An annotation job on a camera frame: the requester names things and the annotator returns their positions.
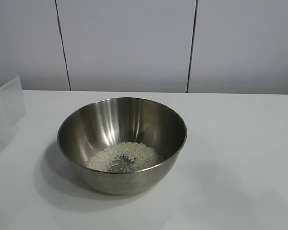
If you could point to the clear plastic measuring cup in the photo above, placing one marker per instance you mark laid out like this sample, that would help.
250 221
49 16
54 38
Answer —
4 107

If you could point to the white rice grains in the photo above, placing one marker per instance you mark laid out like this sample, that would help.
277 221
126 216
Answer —
139 155

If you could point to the stainless steel mixing bowl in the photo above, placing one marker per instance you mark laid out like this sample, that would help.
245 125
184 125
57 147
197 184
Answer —
105 124

